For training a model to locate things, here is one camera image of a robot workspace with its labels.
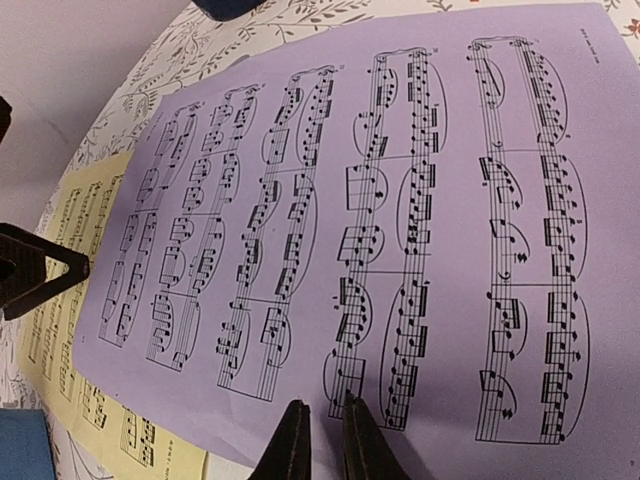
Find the blue metronome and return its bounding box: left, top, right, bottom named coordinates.
left=1, top=409, right=55, bottom=480

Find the floral table mat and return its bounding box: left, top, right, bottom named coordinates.
left=1, top=1, right=639, bottom=479

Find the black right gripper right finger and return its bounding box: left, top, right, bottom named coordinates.
left=342, top=392, right=410, bottom=480

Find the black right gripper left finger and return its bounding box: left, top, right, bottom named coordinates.
left=252, top=399, right=311, bottom=480

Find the yellow sheet music page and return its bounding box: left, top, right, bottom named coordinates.
left=16, top=152, right=206, bottom=479

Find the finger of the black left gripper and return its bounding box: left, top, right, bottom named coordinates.
left=1, top=223, right=90, bottom=321

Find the dark blue cup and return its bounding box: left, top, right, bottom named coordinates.
left=192, top=0, right=265, bottom=22

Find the purple sheet music page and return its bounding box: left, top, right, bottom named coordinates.
left=73, top=3, right=639, bottom=479

